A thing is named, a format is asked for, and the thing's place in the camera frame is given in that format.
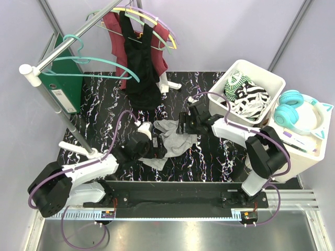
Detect grey tank top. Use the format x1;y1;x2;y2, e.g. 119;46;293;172
139;119;197;171

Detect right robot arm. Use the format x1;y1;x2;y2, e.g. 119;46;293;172
176;102;291;208

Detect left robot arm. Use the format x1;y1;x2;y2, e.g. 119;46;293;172
28;132;167;218

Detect black tank top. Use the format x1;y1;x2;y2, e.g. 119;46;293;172
119;11;161;110

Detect mint green hanger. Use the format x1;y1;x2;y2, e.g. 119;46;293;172
86;9;173;55

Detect maroon tank top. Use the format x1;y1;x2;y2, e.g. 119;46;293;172
103;12;169;93

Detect purple plastic hanger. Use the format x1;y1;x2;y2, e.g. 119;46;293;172
112;5;181;47

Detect yellow plastic hanger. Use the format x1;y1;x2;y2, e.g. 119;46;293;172
100;7;177;50

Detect black marble pattern mat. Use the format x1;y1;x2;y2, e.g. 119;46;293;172
71;72;251;182

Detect green striped garment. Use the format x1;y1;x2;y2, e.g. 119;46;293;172
224;70;252;102

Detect white plastic bin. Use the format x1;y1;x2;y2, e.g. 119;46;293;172
208;60;286;126

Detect black white striped garment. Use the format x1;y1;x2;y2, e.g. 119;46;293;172
230;82;271;121

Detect green marker pen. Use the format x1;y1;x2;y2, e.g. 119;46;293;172
281;138;307;153

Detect teal headphones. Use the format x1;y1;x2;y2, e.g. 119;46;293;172
273;89;334;140

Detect white storage box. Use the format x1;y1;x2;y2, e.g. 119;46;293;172
269;101;332;182

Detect metal clothes rack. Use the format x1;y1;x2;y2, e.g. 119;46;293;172
18;0;182;160

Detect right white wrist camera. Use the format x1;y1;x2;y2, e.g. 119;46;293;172
187;96;199;105

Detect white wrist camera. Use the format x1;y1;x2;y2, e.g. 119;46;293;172
187;96;199;105
135;121;153;140

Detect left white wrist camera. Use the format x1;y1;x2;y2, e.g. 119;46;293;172
135;121;153;140

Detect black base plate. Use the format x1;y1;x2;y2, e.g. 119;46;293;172
83;180;269;220

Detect green ring binder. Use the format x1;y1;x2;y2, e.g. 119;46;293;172
36;33;84;115

